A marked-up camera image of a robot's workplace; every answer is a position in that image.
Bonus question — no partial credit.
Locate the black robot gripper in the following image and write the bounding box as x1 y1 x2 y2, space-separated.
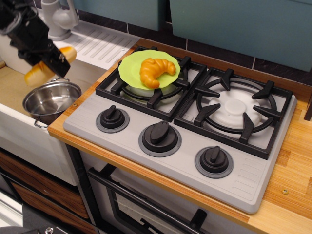
9 17 71 77

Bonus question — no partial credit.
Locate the yellow toy bread loaf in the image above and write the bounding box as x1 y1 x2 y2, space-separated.
24 46 77 87

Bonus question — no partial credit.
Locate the orange toy croissant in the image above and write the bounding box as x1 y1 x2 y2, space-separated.
139 58 176 89

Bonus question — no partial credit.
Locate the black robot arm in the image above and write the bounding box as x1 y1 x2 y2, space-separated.
0 0 70 77

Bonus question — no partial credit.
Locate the small stainless steel pot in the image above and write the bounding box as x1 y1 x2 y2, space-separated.
22 77 82 129

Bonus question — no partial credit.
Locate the light green plastic plate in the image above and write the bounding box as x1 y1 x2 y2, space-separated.
118 49 181 90

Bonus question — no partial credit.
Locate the white toy sink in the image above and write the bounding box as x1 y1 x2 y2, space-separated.
0 21 138 186

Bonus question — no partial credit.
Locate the grey toy faucet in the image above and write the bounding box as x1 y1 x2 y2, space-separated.
41 0 79 41

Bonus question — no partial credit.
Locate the black left stove knob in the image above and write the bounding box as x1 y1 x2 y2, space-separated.
96 105 130 134

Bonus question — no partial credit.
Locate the black stove knob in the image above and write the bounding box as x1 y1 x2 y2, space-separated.
138 120 182 157
195 146 234 179
96 105 130 134

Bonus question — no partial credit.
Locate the black left burner grate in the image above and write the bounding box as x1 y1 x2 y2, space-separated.
96 46 208 122

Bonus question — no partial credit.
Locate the black burner grate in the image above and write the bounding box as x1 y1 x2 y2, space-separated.
174 68 293 159
96 46 208 122

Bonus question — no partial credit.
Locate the wood grain drawer front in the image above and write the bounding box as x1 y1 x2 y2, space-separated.
0 151 97 234

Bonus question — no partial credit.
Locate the black middle stove knob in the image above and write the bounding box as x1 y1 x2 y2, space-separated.
138 120 182 157

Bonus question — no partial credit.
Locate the toy oven door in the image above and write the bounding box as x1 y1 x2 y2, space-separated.
82 155 251 234

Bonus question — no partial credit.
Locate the grey toy stove top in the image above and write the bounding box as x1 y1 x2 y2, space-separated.
63 46 297 214

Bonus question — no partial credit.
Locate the white right burner cap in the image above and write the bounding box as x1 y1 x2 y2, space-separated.
201 89 262 129

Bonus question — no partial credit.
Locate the black right stove knob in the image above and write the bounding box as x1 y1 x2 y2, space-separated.
195 146 234 179

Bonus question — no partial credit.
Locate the black right burner grate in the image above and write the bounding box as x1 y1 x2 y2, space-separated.
174 68 293 159

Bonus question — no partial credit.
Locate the black oven door handle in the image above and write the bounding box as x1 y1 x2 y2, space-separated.
87 168 207 234

